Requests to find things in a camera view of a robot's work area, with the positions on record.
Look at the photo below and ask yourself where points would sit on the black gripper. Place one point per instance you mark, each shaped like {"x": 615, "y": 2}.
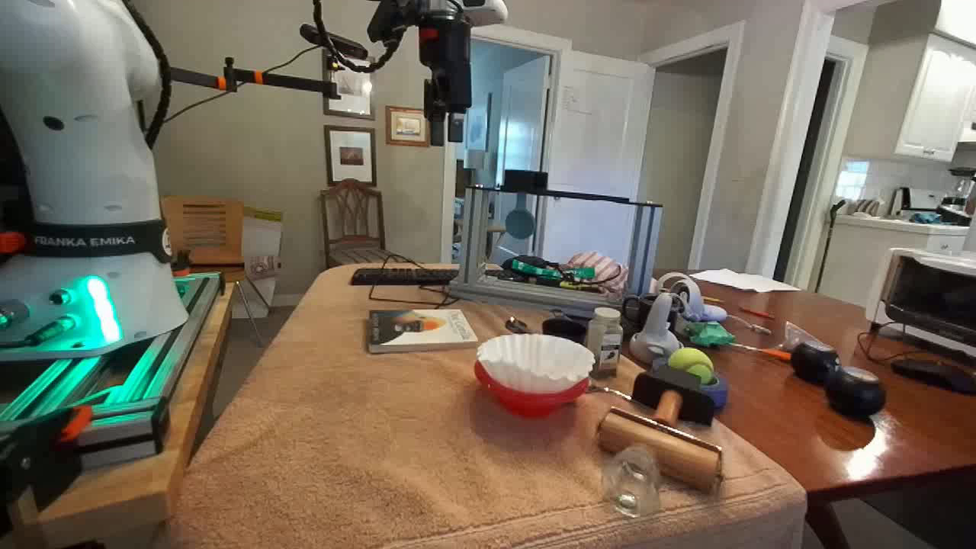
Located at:
{"x": 446, "y": 62}

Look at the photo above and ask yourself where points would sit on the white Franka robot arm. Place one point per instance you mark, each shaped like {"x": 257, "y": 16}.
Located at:
{"x": 81, "y": 122}

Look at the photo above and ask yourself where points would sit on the black measuring cup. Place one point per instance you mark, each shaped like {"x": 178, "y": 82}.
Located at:
{"x": 566, "y": 328}

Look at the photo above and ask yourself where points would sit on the clear glass cup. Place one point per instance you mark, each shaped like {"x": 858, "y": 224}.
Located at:
{"x": 631, "y": 484}

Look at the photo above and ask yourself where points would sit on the wooden chair with carved back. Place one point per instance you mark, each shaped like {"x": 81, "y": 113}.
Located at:
{"x": 352, "y": 228}

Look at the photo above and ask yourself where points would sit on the black computer keyboard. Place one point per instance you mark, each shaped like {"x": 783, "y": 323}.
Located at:
{"x": 401, "y": 276}

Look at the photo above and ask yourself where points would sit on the paperback book with bird cover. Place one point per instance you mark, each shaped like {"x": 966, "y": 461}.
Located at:
{"x": 418, "y": 330}

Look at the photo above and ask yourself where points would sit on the red striped cloth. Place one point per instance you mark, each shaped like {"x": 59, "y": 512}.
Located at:
{"x": 600, "y": 270}

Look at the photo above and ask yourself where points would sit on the white paper bag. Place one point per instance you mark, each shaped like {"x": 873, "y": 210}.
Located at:
{"x": 261, "y": 254}

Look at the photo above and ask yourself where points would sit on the white paper coffee filter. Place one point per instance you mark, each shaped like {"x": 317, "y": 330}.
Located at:
{"x": 534, "y": 357}

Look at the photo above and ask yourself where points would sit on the wooden crate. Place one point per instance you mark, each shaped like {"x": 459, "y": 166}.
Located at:
{"x": 202, "y": 232}

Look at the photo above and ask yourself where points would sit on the red bowl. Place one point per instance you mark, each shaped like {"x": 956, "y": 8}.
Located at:
{"x": 529, "y": 398}

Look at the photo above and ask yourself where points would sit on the white headphones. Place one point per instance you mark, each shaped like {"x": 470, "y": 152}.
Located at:
{"x": 685, "y": 297}

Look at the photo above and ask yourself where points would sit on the green plastic toy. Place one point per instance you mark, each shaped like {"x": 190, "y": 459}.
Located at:
{"x": 707, "y": 333}

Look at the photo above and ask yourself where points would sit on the white paper sheet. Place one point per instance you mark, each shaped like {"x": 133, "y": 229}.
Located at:
{"x": 741, "y": 283}

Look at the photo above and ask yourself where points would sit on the beige towel table cover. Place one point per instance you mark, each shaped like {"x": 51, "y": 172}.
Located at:
{"x": 406, "y": 459}

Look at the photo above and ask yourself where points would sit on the yellow tennis ball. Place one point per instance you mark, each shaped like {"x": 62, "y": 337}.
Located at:
{"x": 691, "y": 363}

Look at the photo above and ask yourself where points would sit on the black brush block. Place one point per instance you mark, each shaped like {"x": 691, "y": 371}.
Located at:
{"x": 674, "y": 398}

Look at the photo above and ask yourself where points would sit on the wooden rolling pin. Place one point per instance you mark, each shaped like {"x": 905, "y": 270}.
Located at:
{"x": 667, "y": 453}

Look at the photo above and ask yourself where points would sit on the black round device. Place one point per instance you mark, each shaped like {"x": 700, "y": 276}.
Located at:
{"x": 856, "y": 392}
{"x": 814, "y": 360}

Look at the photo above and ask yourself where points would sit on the white kitchen counter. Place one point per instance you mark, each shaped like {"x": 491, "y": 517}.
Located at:
{"x": 887, "y": 245}

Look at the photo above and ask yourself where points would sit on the wooden robot cart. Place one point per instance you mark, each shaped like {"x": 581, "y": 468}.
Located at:
{"x": 155, "y": 477}

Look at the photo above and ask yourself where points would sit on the white toaster oven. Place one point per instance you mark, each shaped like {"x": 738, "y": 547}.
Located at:
{"x": 933, "y": 295}

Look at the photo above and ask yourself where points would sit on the small framed wall picture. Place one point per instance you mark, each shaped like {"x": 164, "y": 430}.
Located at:
{"x": 406, "y": 126}

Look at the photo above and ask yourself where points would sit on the large framed wall picture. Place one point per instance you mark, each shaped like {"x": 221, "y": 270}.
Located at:
{"x": 355, "y": 99}

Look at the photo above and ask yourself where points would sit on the dark framed wall picture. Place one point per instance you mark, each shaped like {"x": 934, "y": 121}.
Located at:
{"x": 352, "y": 156}

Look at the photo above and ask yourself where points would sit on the black camera boom rod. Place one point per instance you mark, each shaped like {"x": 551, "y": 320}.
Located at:
{"x": 275, "y": 82}

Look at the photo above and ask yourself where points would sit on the aluminium profile frame stand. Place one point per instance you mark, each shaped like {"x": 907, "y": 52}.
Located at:
{"x": 642, "y": 240}

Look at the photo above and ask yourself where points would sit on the aluminium robot mount platform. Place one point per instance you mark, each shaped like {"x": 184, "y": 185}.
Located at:
{"x": 112, "y": 376}

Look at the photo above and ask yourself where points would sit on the white kitchen wall cabinet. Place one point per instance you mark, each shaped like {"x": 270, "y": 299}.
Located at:
{"x": 942, "y": 97}

